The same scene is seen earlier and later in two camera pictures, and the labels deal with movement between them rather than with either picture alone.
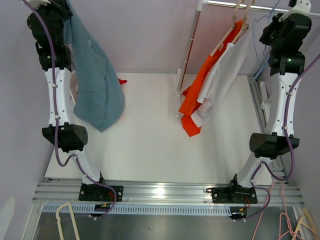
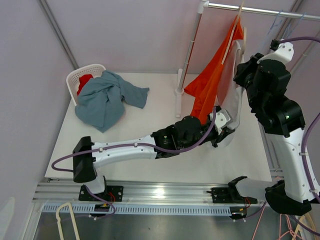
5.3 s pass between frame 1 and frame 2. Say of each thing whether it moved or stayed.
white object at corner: stayed
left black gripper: moved
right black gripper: moved
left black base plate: stayed
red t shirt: moved
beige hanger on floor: stayed
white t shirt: moved
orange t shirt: moved
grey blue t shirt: moved
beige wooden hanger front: moved
